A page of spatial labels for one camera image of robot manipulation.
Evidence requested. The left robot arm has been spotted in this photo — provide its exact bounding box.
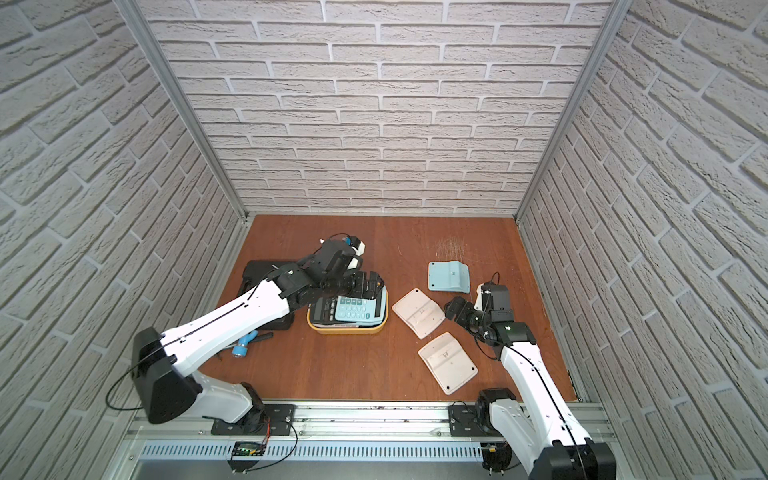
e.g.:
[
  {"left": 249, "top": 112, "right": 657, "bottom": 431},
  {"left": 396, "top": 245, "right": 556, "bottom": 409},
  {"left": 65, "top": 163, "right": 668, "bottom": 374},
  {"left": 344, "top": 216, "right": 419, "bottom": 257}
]
[{"left": 130, "top": 263, "right": 385, "bottom": 424}]

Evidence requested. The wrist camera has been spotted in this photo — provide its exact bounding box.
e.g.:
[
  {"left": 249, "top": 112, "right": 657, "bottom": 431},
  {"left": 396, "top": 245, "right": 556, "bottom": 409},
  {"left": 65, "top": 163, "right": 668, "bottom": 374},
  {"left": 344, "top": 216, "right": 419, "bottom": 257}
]
[
  {"left": 312, "top": 235, "right": 366, "bottom": 273},
  {"left": 474, "top": 282, "right": 512, "bottom": 312}
]

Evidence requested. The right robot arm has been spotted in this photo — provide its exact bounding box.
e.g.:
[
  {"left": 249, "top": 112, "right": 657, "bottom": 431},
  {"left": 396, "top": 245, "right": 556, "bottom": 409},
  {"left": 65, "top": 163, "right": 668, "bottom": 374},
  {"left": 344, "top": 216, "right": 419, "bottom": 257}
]
[{"left": 444, "top": 296, "right": 618, "bottom": 479}]

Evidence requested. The black tool case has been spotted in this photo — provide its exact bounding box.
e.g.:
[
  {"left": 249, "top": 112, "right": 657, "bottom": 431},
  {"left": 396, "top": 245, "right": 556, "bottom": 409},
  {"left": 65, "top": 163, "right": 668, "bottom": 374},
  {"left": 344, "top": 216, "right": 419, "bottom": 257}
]
[{"left": 238, "top": 259, "right": 300, "bottom": 332}]

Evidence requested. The controller board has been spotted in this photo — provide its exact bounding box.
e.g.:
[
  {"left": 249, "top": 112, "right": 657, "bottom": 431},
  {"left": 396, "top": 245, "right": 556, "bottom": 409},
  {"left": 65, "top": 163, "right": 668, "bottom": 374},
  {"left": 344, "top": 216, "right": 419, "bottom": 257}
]
[
  {"left": 232, "top": 441, "right": 267, "bottom": 458},
  {"left": 481, "top": 442, "right": 513, "bottom": 474}
]

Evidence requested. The left controller board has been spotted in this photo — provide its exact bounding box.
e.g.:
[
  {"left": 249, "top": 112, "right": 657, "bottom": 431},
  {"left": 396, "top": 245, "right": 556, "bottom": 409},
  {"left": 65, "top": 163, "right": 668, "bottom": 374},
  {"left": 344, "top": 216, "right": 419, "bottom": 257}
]
[{"left": 232, "top": 441, "right": 267, "bottom": 458}]

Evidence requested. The white calculator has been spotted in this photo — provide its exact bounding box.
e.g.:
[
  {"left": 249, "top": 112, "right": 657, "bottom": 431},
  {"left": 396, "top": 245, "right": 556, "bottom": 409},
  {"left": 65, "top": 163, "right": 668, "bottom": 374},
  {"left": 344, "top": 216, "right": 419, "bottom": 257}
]
[
  {"left": 392, "top": 288, "right": 445, "bottom": 339},
  {"left": 418, "top": 332, "right": 478, "bottom": 395}
]

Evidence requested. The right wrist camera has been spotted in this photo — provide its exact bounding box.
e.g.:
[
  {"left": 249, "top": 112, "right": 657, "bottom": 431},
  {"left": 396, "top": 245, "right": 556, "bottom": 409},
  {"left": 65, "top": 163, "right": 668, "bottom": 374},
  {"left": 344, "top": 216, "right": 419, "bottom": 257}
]
[{"left": 474, "top": 282, "right": 512, "bottom": 312}]

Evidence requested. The grey blue calculator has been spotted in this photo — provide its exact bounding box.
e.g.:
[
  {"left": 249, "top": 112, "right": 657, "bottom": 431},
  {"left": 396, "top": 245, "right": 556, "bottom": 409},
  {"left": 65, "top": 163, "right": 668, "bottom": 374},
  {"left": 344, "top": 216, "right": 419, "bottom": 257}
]
[{"left": 333, "top": 287, "right": 387, "bottom": 327}]

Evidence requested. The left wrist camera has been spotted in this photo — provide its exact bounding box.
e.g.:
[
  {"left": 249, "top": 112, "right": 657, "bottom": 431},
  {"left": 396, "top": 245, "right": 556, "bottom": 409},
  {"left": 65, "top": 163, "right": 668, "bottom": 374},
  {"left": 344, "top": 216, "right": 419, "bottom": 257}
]
[{"left": 312, "top": 235, "right": 366, "bottom": 273}]

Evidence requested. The yellow storage box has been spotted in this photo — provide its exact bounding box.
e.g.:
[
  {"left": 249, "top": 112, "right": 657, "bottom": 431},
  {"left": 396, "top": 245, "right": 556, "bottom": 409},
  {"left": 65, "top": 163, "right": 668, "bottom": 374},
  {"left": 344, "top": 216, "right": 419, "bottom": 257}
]
[{"left": 307, "top": 292, "right": 388, "bottom": 335}]

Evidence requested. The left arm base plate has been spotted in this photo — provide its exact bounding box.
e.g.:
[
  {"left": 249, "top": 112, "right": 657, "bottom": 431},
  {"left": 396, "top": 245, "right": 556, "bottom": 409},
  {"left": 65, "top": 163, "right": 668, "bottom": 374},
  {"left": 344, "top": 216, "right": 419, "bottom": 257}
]
[{"left": 211, "top": 403, "right": 296, "bottom": 437}]

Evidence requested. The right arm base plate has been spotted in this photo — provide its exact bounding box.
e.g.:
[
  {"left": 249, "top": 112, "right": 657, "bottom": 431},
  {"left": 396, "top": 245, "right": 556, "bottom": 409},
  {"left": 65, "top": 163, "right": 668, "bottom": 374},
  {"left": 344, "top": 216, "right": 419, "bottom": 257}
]
[{"left": 447, "top": 399, "right": 534, "bottom": 439}]

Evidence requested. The small hammer blue handle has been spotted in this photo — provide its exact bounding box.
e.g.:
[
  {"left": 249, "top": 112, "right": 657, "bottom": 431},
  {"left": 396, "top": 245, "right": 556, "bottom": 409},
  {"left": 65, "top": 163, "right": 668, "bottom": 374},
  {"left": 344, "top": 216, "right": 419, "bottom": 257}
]
[{"left": 232, "top": 330, "right": 274, "bottom": 358}]

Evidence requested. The white calculator front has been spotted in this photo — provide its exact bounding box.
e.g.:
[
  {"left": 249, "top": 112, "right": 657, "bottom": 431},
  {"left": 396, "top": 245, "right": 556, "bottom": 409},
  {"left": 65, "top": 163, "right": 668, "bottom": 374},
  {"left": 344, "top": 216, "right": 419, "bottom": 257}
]
[{"left": 418, "top": 332, "right": 478, "bottom": 395}]

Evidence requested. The right controller board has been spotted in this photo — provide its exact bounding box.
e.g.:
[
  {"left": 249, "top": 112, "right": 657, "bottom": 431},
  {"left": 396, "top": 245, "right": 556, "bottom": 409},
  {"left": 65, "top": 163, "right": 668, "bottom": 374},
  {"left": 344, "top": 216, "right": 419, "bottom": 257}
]
[{"left": 481, "top": 442, "right": 513, "bottom": 474}]

